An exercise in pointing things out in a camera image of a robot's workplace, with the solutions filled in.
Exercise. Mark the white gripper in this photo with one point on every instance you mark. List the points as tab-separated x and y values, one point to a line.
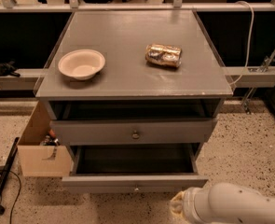
189	203

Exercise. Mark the grey drawer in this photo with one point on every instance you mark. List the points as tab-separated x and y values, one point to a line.
125	131
134	168

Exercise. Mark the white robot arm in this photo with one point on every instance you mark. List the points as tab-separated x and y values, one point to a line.
224	203

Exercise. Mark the grey top drawer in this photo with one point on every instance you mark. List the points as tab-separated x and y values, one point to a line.
125	131

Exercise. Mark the grey drawer cabinet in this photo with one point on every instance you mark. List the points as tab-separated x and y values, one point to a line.
130	87

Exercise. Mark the items inside cardboard box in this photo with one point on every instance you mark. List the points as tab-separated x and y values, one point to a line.
50	139

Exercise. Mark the cardboard box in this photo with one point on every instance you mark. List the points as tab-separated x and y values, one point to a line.
38	159

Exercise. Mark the crushed gold can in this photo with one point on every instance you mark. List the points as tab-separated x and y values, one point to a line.
163	55

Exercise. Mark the white paper bowl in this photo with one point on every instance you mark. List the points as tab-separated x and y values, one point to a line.
81	64

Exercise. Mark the black pole stand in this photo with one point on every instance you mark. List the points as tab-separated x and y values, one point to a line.
4	170

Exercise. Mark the black cloth bag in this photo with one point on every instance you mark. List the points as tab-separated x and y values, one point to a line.
8	69

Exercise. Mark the metal rail frame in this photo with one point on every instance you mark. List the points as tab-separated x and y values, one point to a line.
78	5

